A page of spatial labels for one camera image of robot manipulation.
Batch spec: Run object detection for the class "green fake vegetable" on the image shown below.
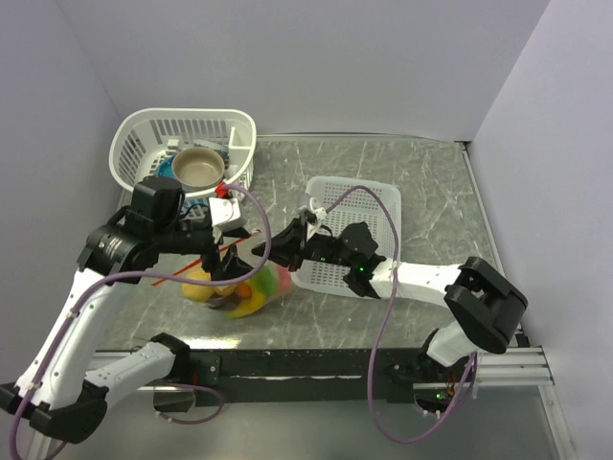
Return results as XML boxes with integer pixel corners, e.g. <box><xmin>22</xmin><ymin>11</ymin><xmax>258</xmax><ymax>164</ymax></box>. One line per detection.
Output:
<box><xmin>250</xmin><ymin>266</ymin><xmax>279</xmax><ymax>296</ymax></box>

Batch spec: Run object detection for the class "white oval laundry basket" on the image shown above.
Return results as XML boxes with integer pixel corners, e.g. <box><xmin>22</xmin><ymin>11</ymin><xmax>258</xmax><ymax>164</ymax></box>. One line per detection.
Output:
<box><xmin>108</xmin><ymin>107</ymin><xmax>257</xmax><ymax>194</ymax></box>

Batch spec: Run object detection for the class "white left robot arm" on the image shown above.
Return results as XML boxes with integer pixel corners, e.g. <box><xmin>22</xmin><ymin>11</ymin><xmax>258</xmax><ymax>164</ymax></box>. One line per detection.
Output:
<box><xmin>1</xmin><ymin>176</ymin><xmax>261</xmax><ymax>444</ymax></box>

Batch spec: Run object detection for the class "aluminium frame rail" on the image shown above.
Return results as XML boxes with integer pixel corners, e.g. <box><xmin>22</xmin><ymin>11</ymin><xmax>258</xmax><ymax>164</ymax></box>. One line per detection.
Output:
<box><xmin>47</xmin><ymin>346</ymin><xmax>555</xmax><ymax>390</ymax></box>

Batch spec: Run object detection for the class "clear zip top bag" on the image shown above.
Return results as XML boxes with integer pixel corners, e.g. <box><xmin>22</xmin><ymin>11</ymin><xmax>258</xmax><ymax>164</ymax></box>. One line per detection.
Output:
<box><xmin>152</xmin><ymin>227</ymin><xmax>295</xmax><ymax>321</ymax></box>

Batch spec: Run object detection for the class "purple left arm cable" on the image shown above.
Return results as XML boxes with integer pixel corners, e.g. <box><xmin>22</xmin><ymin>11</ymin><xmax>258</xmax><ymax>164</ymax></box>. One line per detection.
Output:
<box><xmin>9</xmin><ymin>182</ymin><xmax>273</xmax><ymax>460</ymax></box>

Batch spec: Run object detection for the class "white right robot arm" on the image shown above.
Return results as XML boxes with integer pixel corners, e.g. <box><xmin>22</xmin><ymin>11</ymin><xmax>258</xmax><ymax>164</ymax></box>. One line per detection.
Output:
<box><xmin>251</xmin><ymin>218</ymin><xmax>529</xmax><ymax>382</ymax></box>

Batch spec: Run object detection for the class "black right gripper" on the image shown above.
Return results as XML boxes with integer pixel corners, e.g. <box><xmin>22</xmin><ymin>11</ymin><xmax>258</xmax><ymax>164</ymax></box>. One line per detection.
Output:
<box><xmin>252</xmin><ymin>218</ymin><xmax>355</xmax><ymax>273</ymax></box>

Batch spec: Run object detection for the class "pink fake peach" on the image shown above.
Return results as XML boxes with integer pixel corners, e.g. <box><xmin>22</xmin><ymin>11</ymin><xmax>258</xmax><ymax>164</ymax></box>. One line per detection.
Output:
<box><xmin>277</xmin><ymin>266</ymin><xmax>292</xmax><ymax>295</ymax></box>

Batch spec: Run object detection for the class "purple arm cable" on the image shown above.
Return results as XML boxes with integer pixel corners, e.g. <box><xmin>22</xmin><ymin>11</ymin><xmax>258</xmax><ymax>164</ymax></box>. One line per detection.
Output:
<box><xmin>325</xmin><ymin>185</ymin><xmax>478</xmax><ymax>444</ymax></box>
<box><xmin>9</xmin><ymin>182</ymin><xmax>273</xmax><ymax>460</ymax></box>

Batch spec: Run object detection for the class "orange fake fruit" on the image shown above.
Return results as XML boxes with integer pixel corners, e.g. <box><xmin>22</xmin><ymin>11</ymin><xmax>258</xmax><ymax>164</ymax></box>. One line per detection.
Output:
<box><xmin>235</xmin><ymin>283</ymin><xmax>252</xmax><ymax>298</ymax></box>

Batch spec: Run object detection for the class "white rectangular perforated basket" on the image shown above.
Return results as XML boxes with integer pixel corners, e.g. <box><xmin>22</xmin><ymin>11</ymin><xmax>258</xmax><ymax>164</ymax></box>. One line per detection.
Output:
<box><xmin>291</xmin><ymin>176</ymin><xmax>401</xmax><ymax>298</ymax></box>

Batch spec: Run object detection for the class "yellow fake lemon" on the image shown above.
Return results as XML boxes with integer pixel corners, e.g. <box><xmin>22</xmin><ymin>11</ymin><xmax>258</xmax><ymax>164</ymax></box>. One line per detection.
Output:
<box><xmin>182</xmin><ymin>268</ymin><xmax>215</xmax><ymax>303</ymax></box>

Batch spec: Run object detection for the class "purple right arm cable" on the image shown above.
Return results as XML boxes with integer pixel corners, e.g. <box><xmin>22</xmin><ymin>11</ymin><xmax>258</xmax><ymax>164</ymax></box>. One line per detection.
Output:
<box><xmin>325</xmin><ymin>185</ymin><xmax>478</xmax><ymax>444</ymax></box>

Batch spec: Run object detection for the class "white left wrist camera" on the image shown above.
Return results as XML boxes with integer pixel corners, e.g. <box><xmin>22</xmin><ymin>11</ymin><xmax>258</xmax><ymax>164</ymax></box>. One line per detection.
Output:
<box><xmin>209</xmin><ymin>197</ymin><xmax>246</xmax><ymax>232</ymax></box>

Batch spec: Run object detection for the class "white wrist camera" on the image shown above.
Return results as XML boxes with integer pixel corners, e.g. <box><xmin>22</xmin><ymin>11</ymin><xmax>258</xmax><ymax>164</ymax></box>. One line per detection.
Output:
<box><xmin>298</xmin><ymin>193</ymin><xmax>327</xmax><ymax>225</ymax></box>
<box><xmin>209</xmin><ymin>197</ymin><xmax>246</xmax><ymax>232</ymax></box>

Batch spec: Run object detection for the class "beige bowl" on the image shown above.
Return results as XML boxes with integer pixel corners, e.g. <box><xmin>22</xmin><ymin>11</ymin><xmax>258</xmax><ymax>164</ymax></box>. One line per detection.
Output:
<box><xmin>171</xmin><ymin>147</ymin><xmax>225</xmax><ymax>192</ymax></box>

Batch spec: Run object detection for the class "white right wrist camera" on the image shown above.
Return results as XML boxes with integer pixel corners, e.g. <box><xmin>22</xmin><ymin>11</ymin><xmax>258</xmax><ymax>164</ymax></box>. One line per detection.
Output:
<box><xmin>298</xmin><ymin>193</ymin><xmax>327</xmax><ymax>225</ymax></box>

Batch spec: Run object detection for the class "blue plate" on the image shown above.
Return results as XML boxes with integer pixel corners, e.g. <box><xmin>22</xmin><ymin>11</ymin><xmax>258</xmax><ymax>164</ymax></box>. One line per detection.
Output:
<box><xmin>152</xmin><ymin>155</ymin><xmax>190</xmax><ymax>194</ymax></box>

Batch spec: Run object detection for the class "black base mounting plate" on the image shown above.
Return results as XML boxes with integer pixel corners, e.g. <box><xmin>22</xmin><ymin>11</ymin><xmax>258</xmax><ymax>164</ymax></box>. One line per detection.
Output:
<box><xmin>185</xmin><ymin>348</ymin><xmax>468</xmax><ymax>403</ymax></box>

